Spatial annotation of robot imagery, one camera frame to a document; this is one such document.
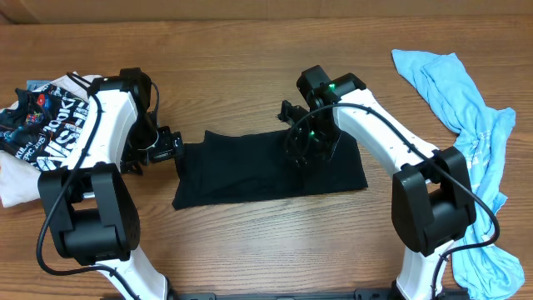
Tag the white folded shirt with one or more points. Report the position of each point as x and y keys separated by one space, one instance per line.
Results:
x=19 y=178

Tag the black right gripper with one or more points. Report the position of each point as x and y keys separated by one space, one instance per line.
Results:
x=304 y=154

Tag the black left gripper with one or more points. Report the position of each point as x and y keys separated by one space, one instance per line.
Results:
x=171 y=142

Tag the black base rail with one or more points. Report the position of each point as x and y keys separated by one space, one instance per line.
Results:
x=283 y=296

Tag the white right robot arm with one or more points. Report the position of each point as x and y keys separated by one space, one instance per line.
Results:
x=430 y=208

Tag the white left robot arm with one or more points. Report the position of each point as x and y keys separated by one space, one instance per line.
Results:
x=92 y=223

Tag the black printed folded shirt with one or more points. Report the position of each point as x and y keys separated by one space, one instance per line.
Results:
x=44 y=127

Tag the black t-shirt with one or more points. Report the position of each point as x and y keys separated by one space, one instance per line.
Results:
x=254 y=168

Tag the light blue t-shirt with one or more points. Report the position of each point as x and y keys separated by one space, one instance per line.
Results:
x=482 y=133

